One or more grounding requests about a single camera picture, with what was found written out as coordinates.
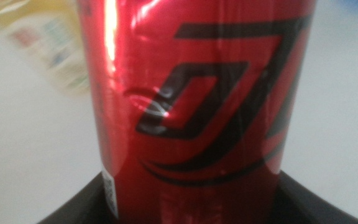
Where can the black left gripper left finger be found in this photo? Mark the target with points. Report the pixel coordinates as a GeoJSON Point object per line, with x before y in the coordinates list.
{"type": "Point", "coordinates": [85, 205]}

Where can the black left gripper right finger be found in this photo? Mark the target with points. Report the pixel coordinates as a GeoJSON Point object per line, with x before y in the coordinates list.
{"type": "Point", "coordinates": [309, 205]}

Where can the red soda can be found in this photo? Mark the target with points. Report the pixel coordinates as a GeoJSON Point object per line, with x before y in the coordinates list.
{"type": "Point", "coordinates": [197, 109]}

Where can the yellow tea bottle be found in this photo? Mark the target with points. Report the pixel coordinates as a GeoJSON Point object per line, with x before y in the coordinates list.
{"type": "Point", "coordinates": [54, 46]}

